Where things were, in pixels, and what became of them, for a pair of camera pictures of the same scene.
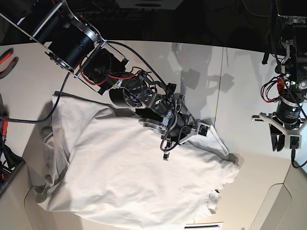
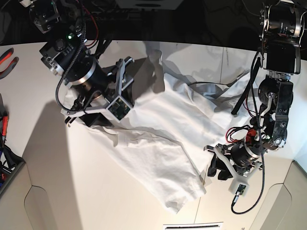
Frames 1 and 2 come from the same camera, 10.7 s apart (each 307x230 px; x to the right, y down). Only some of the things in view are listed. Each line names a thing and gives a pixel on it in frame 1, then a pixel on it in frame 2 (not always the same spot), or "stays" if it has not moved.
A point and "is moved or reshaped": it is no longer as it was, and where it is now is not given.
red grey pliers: x=4 y=56 stays
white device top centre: x=149 y=4 stays
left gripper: x=172 y=118 -> x=108 y=89
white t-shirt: x=98 y=158 is moved or reshaped
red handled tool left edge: x=5 y=127 stays
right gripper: x=293 y=138 -> x=241 y=162
